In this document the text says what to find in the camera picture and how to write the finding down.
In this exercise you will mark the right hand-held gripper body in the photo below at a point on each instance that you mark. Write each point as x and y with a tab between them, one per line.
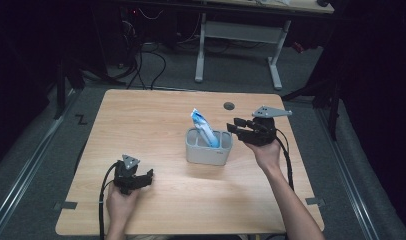
264	131

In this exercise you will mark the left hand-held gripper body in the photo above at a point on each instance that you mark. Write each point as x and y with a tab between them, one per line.
126	173

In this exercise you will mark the blue white toothpaste tube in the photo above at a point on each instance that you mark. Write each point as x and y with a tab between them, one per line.
204	128

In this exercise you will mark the grey plastic holder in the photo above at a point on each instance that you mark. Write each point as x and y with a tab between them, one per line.
204	155

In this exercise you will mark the person's right hand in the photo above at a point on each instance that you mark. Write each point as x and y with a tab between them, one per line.
269	156

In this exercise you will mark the person's left hand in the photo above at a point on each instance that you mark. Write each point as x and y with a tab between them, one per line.
121	203

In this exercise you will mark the grey tape strip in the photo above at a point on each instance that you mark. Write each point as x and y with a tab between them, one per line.
315	201
67	205

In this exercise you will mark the black metal stand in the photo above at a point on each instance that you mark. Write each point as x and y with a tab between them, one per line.
332	110
61	93

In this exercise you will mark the white-legged wooden desk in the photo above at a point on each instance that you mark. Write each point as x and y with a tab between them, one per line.
244	32

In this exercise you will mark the metal floor rail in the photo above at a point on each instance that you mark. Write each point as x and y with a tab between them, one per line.
31	163
347	173

